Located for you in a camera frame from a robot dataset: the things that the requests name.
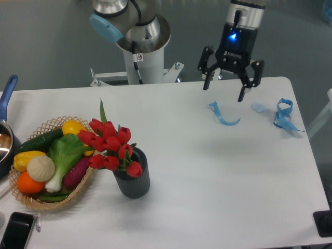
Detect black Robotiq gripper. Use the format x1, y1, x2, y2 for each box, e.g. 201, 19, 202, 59
197, 22, 265, 103

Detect red tulip bouquet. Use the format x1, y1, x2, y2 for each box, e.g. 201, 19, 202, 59
77, 101, 143, 178

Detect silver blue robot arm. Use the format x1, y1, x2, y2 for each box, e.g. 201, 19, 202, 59
90, 1, 265, 100

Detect dark grey ribbed vase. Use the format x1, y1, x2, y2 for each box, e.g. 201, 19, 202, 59
113, 148, 150, 199

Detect curved blue ribbon strip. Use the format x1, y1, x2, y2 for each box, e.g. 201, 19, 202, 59
207, 101, 241, 126

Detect tangled blue ribbon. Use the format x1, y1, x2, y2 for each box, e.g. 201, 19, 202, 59
273, 98, 304, 132

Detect yellow lemon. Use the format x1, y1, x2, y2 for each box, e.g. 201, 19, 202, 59
59, 119, 94, 157

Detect black device at corner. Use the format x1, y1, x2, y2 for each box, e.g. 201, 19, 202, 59
313, 210, 331, 238

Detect green bok choy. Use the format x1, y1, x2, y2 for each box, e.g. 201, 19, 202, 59
45, 137, 86, 193

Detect woven wicker basket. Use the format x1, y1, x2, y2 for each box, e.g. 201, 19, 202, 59
8, 116, 94, 211

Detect purple sweet potato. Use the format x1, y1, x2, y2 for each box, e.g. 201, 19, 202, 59
63, 157, 89, 189

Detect green cucumber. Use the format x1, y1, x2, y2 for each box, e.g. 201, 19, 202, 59
17, 129, 63, 153

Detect white steamed bun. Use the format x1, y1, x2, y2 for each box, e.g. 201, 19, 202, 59
26, 156, 55, 182

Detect green pea pods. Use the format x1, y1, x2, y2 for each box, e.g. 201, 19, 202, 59
37, 191, 72, 203

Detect yellow bell pepper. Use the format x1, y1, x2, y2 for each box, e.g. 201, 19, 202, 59
13, 150, 46, 172

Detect orange fruit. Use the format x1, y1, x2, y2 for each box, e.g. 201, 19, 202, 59
17, 171, 45, 193

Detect clear pen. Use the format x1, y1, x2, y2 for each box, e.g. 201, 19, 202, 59
35, 212, 42, 232

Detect black smartphone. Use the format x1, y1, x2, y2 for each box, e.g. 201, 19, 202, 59
1, 212, 35, 249

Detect white metal base frame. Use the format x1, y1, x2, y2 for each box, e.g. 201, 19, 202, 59
90, 62, 185, 87

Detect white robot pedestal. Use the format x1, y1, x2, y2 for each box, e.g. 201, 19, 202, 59
118, 45, 164, 85

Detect blue handled saucepan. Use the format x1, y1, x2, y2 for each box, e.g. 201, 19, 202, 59
1, 75, 21, 178

